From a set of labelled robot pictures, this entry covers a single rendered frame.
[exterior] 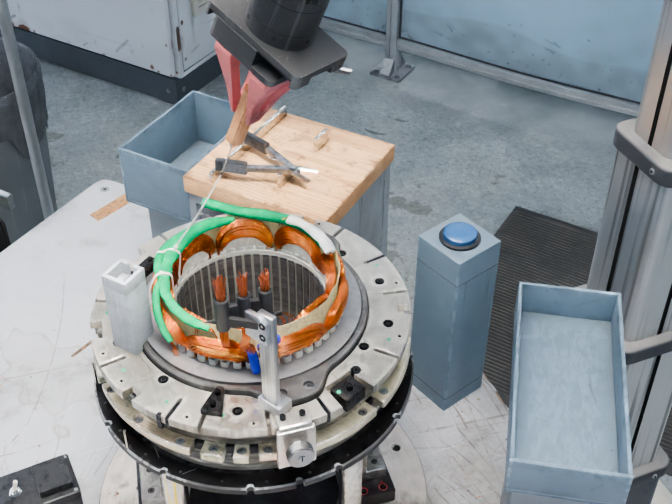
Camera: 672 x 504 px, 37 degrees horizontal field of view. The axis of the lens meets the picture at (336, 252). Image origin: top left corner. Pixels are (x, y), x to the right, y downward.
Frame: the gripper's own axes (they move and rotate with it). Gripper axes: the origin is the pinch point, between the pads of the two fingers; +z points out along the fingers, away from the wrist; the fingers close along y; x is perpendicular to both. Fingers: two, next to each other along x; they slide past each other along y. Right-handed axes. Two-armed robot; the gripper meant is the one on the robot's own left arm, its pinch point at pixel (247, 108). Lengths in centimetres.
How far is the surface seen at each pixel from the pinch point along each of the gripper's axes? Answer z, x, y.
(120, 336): 23.4, -10.4, 2.2
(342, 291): 14.7, 5.4, 13.9
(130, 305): 18.5, -10.3, 2.1
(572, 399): 16.5, 17.8, 36.6
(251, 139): 28.0, 24.9, -12.5
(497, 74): 127, 222, -46
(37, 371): 65, 1, -16
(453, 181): 137, 177, -27
